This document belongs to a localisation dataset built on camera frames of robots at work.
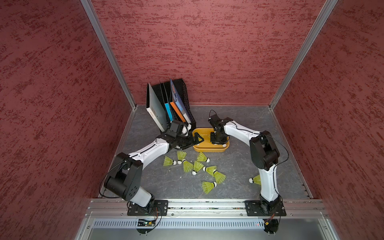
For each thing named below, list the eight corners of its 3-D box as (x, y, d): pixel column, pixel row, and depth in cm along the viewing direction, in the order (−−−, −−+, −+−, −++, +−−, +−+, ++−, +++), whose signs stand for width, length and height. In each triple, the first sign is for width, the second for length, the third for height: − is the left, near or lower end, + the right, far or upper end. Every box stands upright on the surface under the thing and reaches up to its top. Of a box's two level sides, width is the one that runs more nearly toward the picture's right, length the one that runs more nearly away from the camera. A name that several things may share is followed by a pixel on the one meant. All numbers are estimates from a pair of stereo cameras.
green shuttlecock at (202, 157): (195, 158, 93) (195, 156, 90) (200, 153, 95) (200, 151, 92) (204, 166, 90) (205, 164, 87) (209, 161, 92) (210, 158, 89)
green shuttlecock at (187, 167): (178, 166, 90) (178, 164, 88) (184, 160, 93) (184, 157, 90) (187, 174, 87) (187, 172, 84) (193, 167, 90) (193, 165, 87)
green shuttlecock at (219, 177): (218, 185, 84) (219, 183, 81) (209, 175, 87) (210, 173, 85) (225, 178, 86) (226, 177, 84) (216, 169, 89) (216, 167, 87)
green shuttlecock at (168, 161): (164, 166, 90) (163, 163, 87) (165, 158, 93) (164, 156, 90) (176, 166, 90) (175, 163, 87) (176, 159, 93) (176, 156, 90)
